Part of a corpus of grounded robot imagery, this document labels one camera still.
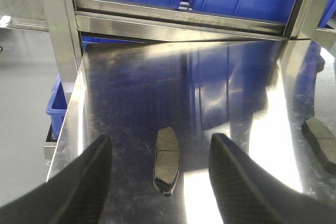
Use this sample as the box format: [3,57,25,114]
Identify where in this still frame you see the lower blue plastic bin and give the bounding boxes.
[46,74,67,141]

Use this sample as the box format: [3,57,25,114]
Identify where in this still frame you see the brake pad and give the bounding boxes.
[153,126,180,197]
[301,116,335,174]

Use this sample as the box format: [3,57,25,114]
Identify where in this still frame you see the stainless steel rack frame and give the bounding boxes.
[1,0,335,81]

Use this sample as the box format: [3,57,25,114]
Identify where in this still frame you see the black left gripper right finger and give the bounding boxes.
[208,133,335,223]

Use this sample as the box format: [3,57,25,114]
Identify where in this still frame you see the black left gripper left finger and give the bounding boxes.
[1,135,112,223]

